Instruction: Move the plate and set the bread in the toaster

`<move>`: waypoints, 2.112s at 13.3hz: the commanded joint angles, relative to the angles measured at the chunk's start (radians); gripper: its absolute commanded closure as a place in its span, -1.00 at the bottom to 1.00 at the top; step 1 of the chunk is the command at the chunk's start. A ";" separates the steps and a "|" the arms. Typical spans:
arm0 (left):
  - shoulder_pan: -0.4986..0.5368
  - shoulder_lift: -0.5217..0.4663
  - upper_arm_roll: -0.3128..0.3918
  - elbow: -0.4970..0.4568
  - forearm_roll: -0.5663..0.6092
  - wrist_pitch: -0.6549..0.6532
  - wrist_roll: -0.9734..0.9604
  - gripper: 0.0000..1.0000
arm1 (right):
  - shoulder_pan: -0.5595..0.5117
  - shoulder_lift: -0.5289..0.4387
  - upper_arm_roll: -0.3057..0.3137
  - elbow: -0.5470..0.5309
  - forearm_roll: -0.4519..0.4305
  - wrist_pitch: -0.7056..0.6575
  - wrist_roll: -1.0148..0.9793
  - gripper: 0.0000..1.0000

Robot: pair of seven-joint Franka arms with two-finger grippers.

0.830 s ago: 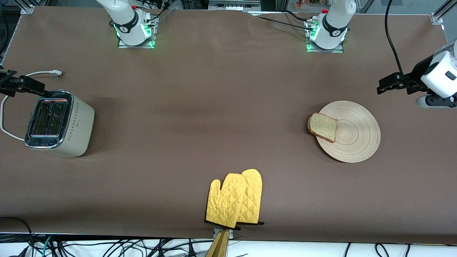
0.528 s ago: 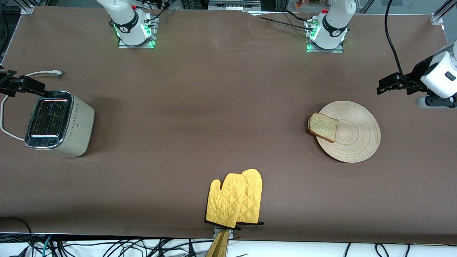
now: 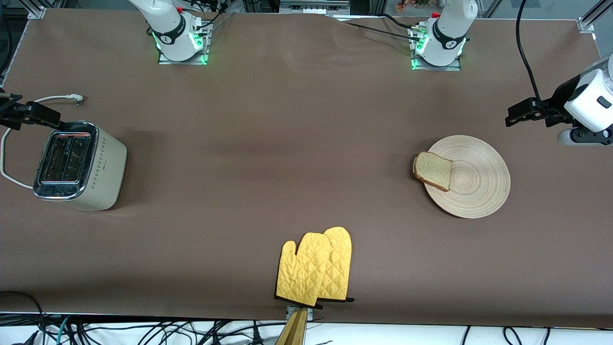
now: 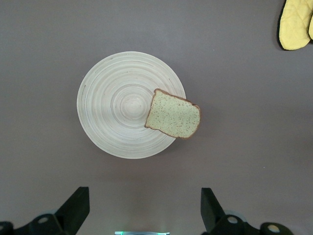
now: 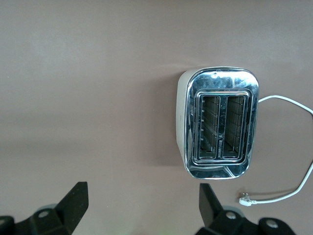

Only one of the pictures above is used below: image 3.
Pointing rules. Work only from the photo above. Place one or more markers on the aluminium frame profile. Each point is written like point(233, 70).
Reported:
point(37, 10)
point(586, 24)

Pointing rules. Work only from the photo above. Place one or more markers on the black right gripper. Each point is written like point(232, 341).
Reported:
point(10, 114)

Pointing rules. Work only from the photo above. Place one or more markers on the brown bread slice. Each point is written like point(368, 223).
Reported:
point(433, 171)

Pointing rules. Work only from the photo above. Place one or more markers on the brown table cover cloth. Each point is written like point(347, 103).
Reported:
point(383, 120)

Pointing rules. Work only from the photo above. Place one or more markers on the yellow quilted oven mitt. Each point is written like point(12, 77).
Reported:
point(301, 273)
point(341, 258)

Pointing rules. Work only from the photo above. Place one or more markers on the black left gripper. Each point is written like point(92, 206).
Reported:
point(555, 106)

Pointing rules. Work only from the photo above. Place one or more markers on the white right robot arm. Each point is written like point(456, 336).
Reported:
point(167, 24)

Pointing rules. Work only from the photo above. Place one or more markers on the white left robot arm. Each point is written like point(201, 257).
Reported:
point(450, 28)

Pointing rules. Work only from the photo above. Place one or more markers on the wooden beam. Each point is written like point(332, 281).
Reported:
point(294, 333)

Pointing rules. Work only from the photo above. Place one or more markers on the round wooden plate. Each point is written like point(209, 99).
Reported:
point(479, 182)

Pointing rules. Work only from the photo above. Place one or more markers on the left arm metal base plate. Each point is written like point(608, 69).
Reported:
point(436, 68)

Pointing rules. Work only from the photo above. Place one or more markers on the grey metal box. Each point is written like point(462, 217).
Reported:
point(313, 5)

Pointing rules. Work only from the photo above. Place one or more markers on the cream and chrome toaster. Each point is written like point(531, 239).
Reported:
point(103, 172)

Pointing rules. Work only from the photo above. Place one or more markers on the small metal bracket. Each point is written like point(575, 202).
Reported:
point(310, 314)

